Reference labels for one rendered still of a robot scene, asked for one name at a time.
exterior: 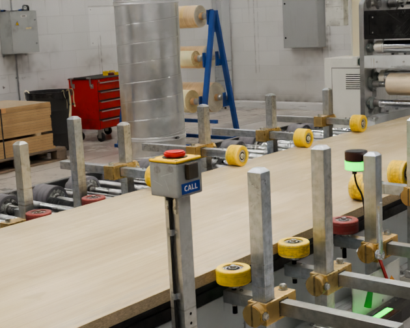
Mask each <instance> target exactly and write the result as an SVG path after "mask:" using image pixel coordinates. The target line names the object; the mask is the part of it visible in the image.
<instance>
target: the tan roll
mask: <svg viewBox="0 0 410 328"><path fill-rule="evenodd" d="M372 86H373V87H385V89H386V91H387V94H389V95H402V96H410V74H405V73H390V74H389V75H388V76H387V78H386V80H385V81H373V82H372Z"/></svg>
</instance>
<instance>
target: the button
mask: <svg viewBox="0 0 410 328"><path fill-rule="evenodd" d="M164 156H165V157H167V158H178V157H184V156H185V151H184V150H167V151H165V152H164Z"/></svg>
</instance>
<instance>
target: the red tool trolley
mask: <svg viewBox="0 0 410 328"><path fill-rule="evenodd" d="M67 80H68V81H69V89H73V90H74V101H75V107H74V105H72V116H78V117H80V118H81V124H82V133H83V130H98V136H97V138H98V140H99V141H100V142H103V141H104V140H105V134H104V133H103V130H104V132H105V133H106V134H110V133H111V132H112V128H111V127H114V126H116V125H117V124H119V119H120V88H119V78H118V75H103V74H98V75H89V76H84V77H74V78H70V79H67ZM84 139H85V134H84V133H83V140H84Z"/></svg>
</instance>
